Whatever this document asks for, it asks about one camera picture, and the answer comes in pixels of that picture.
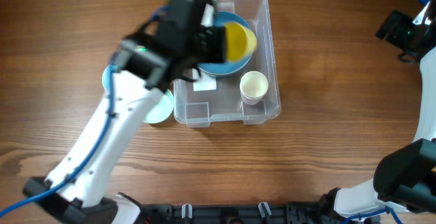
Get white label in bin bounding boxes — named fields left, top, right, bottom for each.
left=192, top=69, right=217, bottom=91

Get dark blue plate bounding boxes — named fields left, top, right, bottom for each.
left=198, top=11, right=252, bottom=76

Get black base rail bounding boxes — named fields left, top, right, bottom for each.
left=136, top=202, right=375, bottom=224

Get cream cup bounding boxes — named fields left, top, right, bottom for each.
left=240, top=71, right=268, bottom=106

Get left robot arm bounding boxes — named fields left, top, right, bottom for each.
left=23, top=26, right=227, bottom=223

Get mint green bowl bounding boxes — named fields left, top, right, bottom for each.
left=142, top=89, right=174, bottom=124

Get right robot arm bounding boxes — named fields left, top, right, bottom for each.
left=332, top=7, right=435, bottom=223

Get left blue cable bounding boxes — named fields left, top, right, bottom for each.
left=0, top=5, right=171, bottom=218

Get light blue bowl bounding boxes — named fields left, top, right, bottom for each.
left=102, top=65, right=112, bottom=93

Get yellow cup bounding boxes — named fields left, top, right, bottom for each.
left=224, top=22, right=257, bottom=63

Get clear plastic storage bin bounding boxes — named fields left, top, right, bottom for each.
left=174, top=0, right=281, bottom=127

